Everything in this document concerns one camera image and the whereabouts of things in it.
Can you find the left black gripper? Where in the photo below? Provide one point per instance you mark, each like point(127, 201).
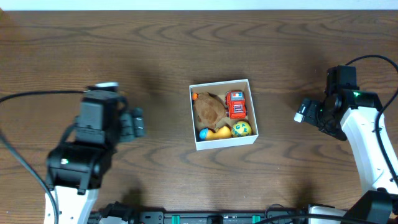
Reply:
point(133, 125)

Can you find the orange duck toy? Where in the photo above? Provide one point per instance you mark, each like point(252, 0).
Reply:
point(209, 134)

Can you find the yellow letter ball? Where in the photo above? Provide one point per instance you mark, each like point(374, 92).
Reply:
point(241, 129)

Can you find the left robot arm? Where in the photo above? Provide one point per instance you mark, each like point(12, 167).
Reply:
point(76, 167)

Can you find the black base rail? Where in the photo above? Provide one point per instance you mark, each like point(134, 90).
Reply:
point(119, 213)

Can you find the white cardboard box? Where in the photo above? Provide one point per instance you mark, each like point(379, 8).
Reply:
point(219, 90)

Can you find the red toy truck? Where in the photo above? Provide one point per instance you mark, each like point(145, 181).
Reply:
point(236, 104)

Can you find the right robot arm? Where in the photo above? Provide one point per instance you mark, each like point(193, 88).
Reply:
point(347, 114)

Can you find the brown plush toy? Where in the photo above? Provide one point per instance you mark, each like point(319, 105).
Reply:
point(208, 111)

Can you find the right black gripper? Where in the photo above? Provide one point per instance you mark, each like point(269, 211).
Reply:
point(337, 132)

